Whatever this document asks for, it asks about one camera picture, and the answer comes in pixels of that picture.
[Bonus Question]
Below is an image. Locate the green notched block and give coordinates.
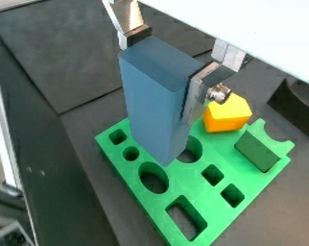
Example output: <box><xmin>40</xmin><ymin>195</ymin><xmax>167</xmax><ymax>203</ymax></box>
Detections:
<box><xmin>234</xmin><ymin>118</ymin><xmax>294</xmax><ymax>173</ymax></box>

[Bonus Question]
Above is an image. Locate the blue rectangular block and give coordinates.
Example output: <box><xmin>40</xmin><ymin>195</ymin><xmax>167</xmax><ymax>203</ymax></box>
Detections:
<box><xmin>119</xmin><ymin>36</ymin><xmax>202</xmax><ymax>166</ymax></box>

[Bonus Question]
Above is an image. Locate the green shape sorter board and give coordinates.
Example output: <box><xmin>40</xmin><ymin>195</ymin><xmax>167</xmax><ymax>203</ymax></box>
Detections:
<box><xmin>95</xmin><ymin>119</ymin><xmax>291</xmax><ymax>246</ymax></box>

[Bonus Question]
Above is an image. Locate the yellow orange wedge block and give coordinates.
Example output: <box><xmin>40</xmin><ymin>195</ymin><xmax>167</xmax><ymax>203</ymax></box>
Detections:
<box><xmin>202</xmin><ymin>93</ymin><xmax>253</xmax><ymax>133</ymax></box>

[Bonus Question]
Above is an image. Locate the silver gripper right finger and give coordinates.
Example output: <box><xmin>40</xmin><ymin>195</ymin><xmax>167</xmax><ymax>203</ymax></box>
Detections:
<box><xmin>182</xmin><ymin>39</ymin><xmax>250</xmax><ymax>126</ymax></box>

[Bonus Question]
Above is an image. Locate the black curved block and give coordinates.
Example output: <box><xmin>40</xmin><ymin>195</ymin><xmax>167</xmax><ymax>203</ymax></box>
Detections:
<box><xmin>267</xmin><ymin>79</ymin><xmax>309</xmax><ymax>137</ymax></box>

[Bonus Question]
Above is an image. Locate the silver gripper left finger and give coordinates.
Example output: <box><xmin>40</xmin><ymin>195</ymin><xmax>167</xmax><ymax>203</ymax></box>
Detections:
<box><xmin>101</xmin><ymin>0</ymin><xmax>153</xmax><ymax>50</ymax></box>

